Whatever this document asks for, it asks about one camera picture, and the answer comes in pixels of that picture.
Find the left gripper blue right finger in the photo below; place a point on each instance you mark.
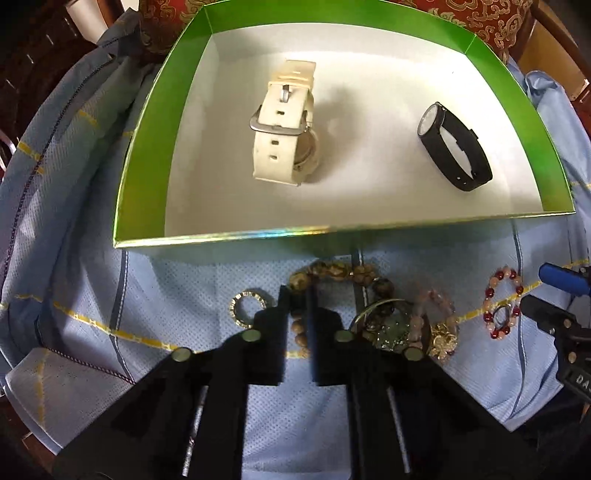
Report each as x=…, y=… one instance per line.
x=327, y=342

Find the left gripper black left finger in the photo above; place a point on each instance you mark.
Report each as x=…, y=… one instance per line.
x=269, y=352

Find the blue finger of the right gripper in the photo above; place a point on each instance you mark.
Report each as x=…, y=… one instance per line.
x=574, y=282

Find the silver bangle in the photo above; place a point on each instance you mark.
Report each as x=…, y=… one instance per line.
x=394, y=325

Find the gold flower brooch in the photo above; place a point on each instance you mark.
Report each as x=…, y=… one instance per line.
x=444, y=341

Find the light blue cloth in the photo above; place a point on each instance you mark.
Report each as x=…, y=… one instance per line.
x=81, y=321

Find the green cardboard box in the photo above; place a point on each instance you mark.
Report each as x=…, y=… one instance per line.
x=188, y=184

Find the white wristwatch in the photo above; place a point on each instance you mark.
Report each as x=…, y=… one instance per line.
x=285, y=146

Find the black wristwatch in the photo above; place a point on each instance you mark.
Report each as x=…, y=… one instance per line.
x=454, y=148

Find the red gold patterned cushion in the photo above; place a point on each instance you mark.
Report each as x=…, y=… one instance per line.
x=496, y=22

